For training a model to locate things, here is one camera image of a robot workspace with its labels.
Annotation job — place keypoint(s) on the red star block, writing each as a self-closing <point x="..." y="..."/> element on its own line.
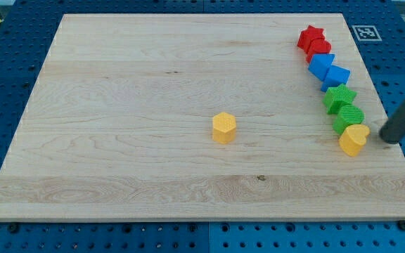
<point x="308" y="35"/>

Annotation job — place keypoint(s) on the blue triangle block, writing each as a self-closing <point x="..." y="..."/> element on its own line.
<point x="320" y="64"/>

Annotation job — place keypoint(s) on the yellow heart block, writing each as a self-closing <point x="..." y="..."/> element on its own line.
<point x="353" y="139"/>

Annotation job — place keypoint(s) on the green star block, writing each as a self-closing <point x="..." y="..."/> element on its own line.
<point x="338" y="96"/>

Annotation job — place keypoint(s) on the blue cube block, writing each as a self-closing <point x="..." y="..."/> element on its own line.
<point x="334" y="77"/>

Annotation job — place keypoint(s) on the green cylinder block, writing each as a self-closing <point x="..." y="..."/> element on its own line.
<point x="346" y="116"/>

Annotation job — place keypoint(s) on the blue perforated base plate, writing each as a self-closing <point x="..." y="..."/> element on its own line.
<point x="25" y="36"/>

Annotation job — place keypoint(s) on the white fiducial marker tag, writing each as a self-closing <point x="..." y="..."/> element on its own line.
<point x="366" y="33"/>

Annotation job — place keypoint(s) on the light wooden board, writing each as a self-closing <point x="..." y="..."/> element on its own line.
<point x="118" y="126"/>

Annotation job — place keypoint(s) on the red cylinder block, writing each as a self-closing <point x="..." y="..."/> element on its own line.
<point x="318" y="46"/>

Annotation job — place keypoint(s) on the yellow hexagon block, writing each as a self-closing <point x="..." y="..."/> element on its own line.
<point x="223" y="128"/>

